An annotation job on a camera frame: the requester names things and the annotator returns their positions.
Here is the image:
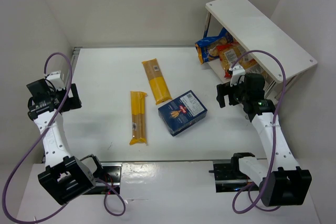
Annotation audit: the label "yellow spaghetti pack with barcode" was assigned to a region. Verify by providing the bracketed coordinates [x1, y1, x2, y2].
[142, 58, 172, 105]

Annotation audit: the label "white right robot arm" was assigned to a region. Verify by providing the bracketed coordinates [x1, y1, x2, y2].
[216, 73, 312, 207]

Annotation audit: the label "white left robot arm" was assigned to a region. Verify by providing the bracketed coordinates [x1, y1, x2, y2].
[27, 77, 96, 206]

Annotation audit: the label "red pasta bag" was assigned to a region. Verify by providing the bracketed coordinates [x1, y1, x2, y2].
[216, 42, 267, 79]

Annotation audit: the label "dark blue pasta box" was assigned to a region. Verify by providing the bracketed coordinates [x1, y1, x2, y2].
[158, 90, 207, 136]

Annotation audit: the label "blue pasta bag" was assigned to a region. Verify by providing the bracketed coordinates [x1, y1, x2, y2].
[195, 27, 234, 64]

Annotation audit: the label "white two-tier shelf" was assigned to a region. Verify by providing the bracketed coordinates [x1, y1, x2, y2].
[205, 0, 317, 103]

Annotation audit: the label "yellow spaghetti pack near centre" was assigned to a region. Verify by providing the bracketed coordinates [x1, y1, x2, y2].
[129, 91, 147, 145]

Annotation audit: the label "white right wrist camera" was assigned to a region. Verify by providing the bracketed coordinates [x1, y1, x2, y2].
[228, 64, 245, 87]

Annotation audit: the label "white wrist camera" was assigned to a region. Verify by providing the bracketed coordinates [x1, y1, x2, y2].
[228, 64, 245, 87]
[46, 70, 66, 91]

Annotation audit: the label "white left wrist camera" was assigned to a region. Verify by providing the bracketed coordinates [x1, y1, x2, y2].
[46, 70, 66, 91]

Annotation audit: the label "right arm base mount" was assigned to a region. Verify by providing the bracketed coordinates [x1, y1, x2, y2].
[208, 159, 253, 193]

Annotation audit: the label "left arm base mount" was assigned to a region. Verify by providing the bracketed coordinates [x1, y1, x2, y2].
[80, 154, 122, 195]

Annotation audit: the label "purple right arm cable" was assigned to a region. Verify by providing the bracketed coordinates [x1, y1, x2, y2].
[230, 49, 287, 214]

